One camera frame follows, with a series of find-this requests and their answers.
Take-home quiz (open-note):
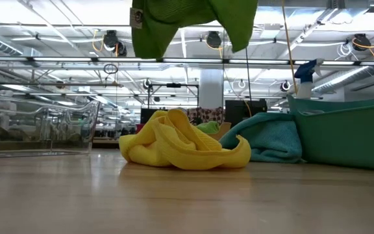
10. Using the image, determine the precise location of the white building column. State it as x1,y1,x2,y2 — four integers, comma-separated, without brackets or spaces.
199,68,224,110

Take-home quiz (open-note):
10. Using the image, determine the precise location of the white humanoid figure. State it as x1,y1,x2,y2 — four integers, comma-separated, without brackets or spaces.
0,90,18,131

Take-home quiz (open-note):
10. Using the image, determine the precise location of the yellow hanging cable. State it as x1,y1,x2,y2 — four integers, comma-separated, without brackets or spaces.
280,0,297,95

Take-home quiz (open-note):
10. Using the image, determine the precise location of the hanging black cable loop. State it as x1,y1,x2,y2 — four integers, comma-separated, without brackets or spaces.
103,63,119,75

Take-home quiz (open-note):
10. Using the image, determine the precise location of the green microfiber towel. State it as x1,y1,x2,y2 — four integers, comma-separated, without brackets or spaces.
130,0,259,60
195,120,221,135

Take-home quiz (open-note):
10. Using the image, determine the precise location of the clear plastic basket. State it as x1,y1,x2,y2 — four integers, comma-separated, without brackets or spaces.
0,90,101,160

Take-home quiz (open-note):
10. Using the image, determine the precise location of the yellow microfiber towel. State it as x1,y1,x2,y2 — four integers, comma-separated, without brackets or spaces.
118,109,252,171

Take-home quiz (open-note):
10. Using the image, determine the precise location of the blue microfiber towel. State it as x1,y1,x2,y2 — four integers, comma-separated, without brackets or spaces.
218,112,304,164

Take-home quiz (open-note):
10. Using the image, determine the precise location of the black cabinet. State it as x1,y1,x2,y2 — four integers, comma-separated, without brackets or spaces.
225,99,268,128

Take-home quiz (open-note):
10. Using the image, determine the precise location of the black metal table frame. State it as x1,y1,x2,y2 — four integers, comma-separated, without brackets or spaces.
92,142,123,150

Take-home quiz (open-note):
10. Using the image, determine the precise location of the spray bottle with blue trigger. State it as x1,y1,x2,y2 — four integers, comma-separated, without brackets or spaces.
293,58,325,100

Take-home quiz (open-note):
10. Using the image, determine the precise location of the long light bar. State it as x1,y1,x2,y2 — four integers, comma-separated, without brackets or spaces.
0,55,374,67

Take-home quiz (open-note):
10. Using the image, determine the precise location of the black monitor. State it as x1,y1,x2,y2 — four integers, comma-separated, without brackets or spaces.
140,108,159,125

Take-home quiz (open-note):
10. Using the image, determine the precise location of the orange plastic basket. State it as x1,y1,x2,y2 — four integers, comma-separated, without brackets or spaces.
218,122,232,141

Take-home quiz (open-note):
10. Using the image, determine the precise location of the teal plastic basket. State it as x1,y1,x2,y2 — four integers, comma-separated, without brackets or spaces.
286,94,374,172

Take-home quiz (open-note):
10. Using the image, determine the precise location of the floral patterned fabric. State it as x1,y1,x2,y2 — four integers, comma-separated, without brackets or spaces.
186,107,226,126

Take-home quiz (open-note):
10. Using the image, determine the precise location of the black ceiling cable reel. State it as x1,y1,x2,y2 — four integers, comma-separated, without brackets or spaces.
351,33,372,52
205,31,223,49
103,29,119,49

